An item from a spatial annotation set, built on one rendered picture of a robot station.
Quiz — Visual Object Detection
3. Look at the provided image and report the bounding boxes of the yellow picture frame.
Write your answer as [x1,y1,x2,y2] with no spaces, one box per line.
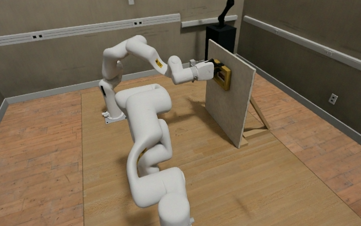
[213,59,231,91]

